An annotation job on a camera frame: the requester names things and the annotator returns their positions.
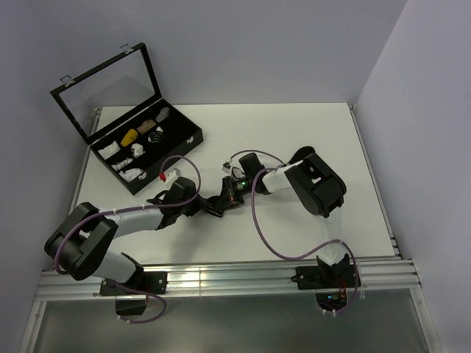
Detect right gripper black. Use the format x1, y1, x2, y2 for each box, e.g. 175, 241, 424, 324
215, 174, 255, 213

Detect black sock thin white stripes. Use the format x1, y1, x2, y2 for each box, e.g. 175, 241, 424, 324
203, 196, 224, 218

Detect black ankle sock white cuff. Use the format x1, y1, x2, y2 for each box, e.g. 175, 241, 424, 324
286, 146, 316, 165

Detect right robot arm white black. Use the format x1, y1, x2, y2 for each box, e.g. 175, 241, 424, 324
213, 146, 353, 287

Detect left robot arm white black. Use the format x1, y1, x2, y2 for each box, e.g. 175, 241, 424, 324
44, 176, 208, 293

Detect white crumpled sock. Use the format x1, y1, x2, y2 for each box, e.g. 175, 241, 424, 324
118, 168, 144, 182

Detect white grey rolled sock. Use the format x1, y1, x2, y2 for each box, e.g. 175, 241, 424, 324
131, 143, 145, 159

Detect black white striped rolled sock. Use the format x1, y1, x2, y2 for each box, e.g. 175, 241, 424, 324
147, 126, 165, 143

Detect white black patterned rolled sock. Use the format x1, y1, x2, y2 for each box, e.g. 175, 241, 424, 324
111, 158, 133, 171

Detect yellow rolled sock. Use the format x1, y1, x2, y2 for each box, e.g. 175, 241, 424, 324
120, 129, 139, 147

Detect tan rolled sock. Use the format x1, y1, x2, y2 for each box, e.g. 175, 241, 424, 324
137, 119, 156, 135

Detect black display case with lid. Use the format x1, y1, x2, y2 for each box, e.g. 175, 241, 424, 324
50, 43, 204, 195

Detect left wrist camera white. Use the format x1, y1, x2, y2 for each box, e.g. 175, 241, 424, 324
159, 168, 182, 185

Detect aluminium frame rail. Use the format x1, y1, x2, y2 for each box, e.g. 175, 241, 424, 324
34, 258, 422, 302

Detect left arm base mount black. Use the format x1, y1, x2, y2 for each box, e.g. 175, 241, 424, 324
99, 271, 167, 324

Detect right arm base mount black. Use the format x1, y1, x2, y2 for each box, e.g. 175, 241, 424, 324
291, 265, 361, 311

